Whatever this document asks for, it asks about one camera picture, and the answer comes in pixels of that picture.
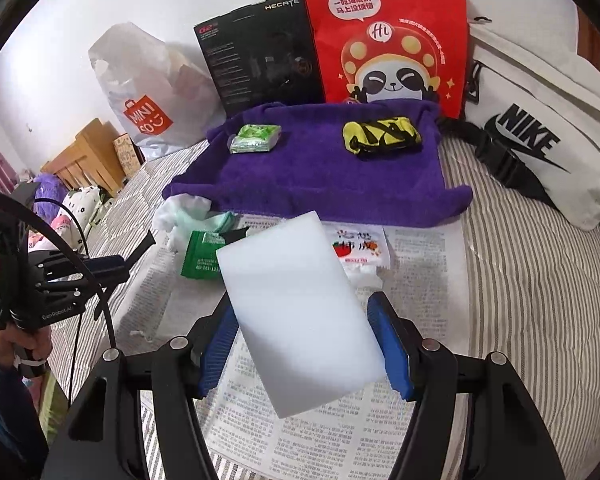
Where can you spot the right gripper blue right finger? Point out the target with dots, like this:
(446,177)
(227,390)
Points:
(391,337)

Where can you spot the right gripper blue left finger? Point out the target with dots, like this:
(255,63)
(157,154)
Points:
(222,333)

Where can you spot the green snack packet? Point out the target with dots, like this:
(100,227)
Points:
(200,262)

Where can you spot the white foam sponge block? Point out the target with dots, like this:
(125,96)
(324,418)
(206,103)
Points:
(304,327)

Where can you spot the white tomato print packet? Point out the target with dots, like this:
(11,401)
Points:
(359,244)

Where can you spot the white and mint glove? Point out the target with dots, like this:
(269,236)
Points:
(181,215)

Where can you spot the green tissue pack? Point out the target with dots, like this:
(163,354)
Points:
(255,139)

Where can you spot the yellow pouch with black straps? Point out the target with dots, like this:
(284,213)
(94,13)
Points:
(380,137)

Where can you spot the person's left hand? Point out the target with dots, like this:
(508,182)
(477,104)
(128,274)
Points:
(38,343)

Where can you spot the plush toys pile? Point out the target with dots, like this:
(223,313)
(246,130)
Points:
(72,214)

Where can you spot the newspaper sheet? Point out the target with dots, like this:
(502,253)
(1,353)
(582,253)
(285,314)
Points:
(359,434)

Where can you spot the wooden headboard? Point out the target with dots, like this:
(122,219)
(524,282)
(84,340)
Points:
(99,155)

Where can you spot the striped bed quilt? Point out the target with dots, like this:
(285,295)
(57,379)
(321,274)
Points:
(512,275)

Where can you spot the purple towel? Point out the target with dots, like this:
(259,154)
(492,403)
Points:
(310,169)

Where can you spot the white Miniso plastic bag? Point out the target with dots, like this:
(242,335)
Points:
(164,101)

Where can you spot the white Nike waist bag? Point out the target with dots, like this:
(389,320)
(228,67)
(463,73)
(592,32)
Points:
(540,105)

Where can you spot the black headset box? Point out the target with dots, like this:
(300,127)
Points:
(262,53)

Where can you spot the red panda paper bag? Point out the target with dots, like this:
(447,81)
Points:
(371,50)

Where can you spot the brown wooden door frame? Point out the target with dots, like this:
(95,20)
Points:
(588,40)

